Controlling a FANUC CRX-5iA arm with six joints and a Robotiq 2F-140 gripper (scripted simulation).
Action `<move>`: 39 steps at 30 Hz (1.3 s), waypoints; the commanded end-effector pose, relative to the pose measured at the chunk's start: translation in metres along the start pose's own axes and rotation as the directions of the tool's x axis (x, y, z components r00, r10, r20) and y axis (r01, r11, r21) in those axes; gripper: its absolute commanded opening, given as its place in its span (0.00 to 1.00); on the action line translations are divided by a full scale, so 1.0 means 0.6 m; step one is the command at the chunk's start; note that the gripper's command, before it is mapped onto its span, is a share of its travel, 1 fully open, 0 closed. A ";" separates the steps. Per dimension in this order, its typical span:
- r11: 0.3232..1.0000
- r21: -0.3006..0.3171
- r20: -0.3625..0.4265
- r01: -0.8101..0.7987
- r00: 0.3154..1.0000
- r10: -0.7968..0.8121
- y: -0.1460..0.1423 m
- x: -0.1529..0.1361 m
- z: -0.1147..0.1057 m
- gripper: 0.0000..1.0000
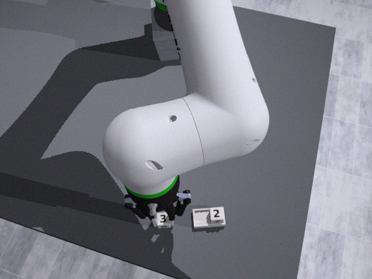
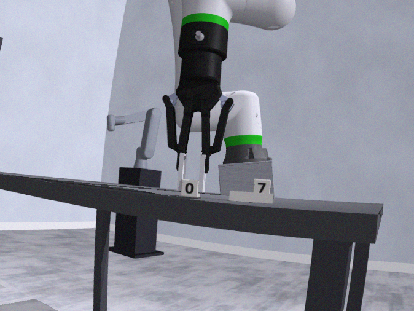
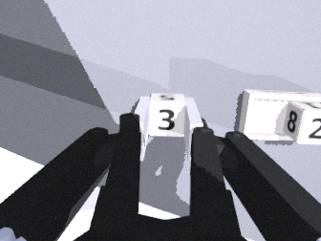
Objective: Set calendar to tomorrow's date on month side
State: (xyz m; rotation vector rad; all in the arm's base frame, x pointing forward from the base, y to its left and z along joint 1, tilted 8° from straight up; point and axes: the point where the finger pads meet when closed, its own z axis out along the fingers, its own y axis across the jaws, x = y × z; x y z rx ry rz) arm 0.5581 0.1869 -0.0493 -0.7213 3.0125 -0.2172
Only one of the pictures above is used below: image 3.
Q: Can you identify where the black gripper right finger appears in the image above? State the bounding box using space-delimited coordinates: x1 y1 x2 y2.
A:
184 98 321 241

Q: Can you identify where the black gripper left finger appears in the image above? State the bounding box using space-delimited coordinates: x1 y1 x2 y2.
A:
0 97 150 241

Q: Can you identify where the white digit cube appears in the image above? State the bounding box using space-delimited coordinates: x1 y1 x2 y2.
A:
283 101 321 144
148 94 185 137

